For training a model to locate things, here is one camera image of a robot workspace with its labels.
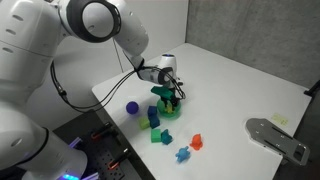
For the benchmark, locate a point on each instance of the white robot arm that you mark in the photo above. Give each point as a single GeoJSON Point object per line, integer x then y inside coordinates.
{"type": "Point", "coordinates": [33, 50]}

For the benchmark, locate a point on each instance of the purple ball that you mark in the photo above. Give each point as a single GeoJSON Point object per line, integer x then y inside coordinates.
{"type": "Point", "coordinates": [132, 107]}

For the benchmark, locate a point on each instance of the black bracket at table edge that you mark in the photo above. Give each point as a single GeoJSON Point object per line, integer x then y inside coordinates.
{"type": "Point", "coordinates": [313, 88]}

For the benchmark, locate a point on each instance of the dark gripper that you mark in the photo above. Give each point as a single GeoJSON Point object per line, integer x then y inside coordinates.
{"type": "Point", "coordinates": [163, 91]}

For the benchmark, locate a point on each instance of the lime green foam cube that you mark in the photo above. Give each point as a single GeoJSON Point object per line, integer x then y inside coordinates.
{"type": "Point", "coordinates": [144, 123]}

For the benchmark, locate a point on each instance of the blue toy animal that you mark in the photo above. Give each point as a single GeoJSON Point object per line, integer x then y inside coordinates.
{"type": "Point", "coordinates": [182, 154]}

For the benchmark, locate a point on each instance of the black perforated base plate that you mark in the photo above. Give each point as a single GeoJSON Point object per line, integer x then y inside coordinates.
{"type": "Point", "coordinates": [100, 150]}

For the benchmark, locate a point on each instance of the orange toy animal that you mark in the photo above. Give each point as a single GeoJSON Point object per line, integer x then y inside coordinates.
{"type": "Point", "coordinates": [196, 142]}

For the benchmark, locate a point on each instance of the grey metal plate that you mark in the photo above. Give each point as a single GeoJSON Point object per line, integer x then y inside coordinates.
{"type": "Point", "coordinates": [278, 140]}

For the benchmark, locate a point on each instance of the green bowl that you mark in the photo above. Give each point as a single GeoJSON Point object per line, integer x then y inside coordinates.
{"type": "Point", "coordinates": [169, 114]}

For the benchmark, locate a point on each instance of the dark blue foam cube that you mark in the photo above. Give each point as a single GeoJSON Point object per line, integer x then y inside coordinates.
{"type": "Point", "coordinates": [154, 122]}

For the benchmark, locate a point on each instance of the orange black clamp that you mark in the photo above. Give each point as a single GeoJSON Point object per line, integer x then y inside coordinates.
{"type": "Point", "coordinates": [117, 160]}
{"type": "Point", "coordinates": [101, 131]}

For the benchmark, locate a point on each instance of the yellow sticky note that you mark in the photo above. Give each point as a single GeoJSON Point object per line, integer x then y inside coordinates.
{"type": "Point", "coordinates": [279, 119]}

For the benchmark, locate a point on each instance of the yellow spiky toy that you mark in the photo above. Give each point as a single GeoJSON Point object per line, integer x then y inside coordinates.
{"type": "Point", "coordinates": [170, 108]}

